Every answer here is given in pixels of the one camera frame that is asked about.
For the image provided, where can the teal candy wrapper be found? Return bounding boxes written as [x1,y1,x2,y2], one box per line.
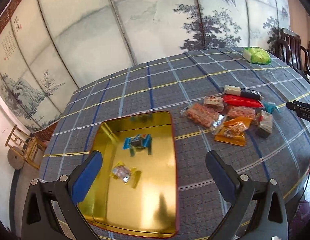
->
[262,102,280,114]
[123,134,152,157]

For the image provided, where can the clear grey sesame snack pack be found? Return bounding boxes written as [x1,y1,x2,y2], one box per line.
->
[255,110,273,138]

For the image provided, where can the red snack pack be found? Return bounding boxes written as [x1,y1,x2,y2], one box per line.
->
[223,94,263,108]

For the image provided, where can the navy cream biscuit pack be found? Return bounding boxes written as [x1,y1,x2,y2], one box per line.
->
[223,85,263,100]

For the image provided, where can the orange snack packet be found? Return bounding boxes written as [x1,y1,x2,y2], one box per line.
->
[214,116,252,147]

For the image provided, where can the small red white cake pack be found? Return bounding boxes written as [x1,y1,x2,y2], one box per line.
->
[203,96,224,112]

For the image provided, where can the small yellow candy packet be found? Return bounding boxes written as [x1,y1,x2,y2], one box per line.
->
[110,161,142,189]

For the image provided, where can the red gold toffee tin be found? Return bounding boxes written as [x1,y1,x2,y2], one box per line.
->
[78,111,179,238]

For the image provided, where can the clear pack orange fried snacks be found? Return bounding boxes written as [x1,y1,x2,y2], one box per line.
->
[180,103,226,134]

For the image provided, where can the round stone millstone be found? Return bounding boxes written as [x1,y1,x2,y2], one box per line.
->
[7,147,25,170]

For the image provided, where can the dark wooden chair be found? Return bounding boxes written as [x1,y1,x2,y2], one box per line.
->
[275,28,310,82]

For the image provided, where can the small bamboo chair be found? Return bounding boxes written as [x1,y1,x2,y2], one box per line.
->
[5,125,47,170]

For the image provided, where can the green tissue pack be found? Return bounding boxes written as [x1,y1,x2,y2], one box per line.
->
[243,47,271,65]

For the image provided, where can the blue plaid tablecloth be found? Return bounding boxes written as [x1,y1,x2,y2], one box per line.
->
[40,48,310,239]

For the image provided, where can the painted folding screen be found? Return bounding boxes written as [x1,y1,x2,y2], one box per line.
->
[0,0,290,132]

